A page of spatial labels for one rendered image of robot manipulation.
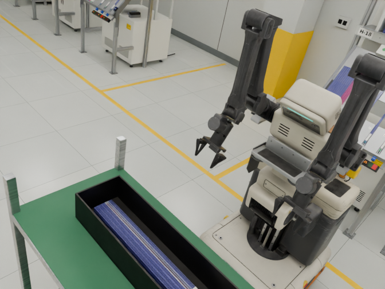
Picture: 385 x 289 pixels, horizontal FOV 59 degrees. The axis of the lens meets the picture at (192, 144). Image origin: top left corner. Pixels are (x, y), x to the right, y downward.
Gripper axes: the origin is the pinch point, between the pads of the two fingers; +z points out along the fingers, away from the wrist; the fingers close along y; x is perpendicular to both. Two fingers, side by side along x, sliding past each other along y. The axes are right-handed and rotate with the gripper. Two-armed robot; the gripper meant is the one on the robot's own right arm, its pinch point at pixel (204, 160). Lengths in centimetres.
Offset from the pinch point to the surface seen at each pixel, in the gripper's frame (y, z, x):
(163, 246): 24.3, 20.9, -35.9
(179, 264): 32, 21, -36
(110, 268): 21, 30, -51
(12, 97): -256, 97, 55
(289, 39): -134, -107, 260
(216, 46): -279, -63, 336
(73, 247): 8, 33, -55
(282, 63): -130, -81, 274
